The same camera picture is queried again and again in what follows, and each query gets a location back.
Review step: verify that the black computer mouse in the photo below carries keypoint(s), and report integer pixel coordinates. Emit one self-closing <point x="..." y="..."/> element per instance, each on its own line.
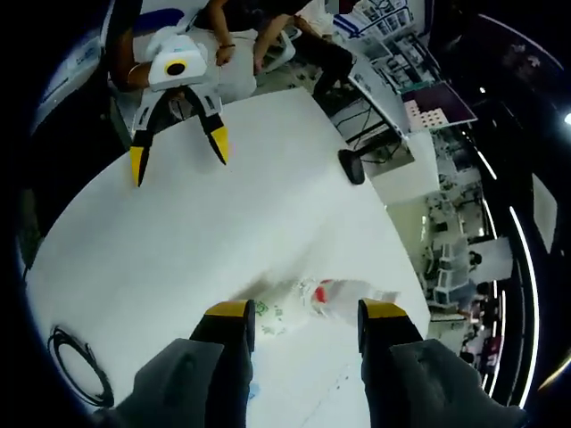
<point x="352" y="167"/>

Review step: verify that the clear water bottle red label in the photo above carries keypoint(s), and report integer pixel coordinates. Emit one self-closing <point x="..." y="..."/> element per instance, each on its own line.
<point x="343" y="296"/>

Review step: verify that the large dark hanging screen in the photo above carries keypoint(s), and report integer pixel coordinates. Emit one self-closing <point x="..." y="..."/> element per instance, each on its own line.
<point x="522" y="53"/>

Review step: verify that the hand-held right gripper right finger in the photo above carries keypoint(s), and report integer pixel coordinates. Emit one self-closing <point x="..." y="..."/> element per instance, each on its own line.
<point x="428" y="388"/>

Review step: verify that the blue framed wall display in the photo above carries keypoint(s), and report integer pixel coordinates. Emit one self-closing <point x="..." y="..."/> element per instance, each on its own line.
<point x="388" y="22"/>

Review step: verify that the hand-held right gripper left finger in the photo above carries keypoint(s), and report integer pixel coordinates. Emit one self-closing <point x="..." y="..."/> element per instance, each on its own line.
<point x="178" y="383"/>

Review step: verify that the white soft packet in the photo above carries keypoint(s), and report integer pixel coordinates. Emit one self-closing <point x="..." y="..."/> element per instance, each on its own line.
<point x="278" y="314"/>

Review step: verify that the white chest device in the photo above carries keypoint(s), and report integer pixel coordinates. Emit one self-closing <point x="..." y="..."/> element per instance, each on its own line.
<point x="76" y="62"/>

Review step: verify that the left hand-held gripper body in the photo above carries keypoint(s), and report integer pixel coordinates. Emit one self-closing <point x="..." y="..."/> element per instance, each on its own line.
<point x="189" y="58"/>

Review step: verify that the short ceiling light strip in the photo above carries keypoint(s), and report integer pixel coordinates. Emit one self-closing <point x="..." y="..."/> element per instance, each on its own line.
<point x="485" y="162"/>

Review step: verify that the white swivel chair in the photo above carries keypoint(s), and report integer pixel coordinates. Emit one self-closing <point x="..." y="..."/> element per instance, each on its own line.
<point x="283" y="49"/>

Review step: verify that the silver laptop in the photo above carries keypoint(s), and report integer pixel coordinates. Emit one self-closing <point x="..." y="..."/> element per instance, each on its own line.
<point x="446" y="104"/>

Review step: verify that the white office counter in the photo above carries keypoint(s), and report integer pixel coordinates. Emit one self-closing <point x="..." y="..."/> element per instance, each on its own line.
<point x="410" y="174"/>

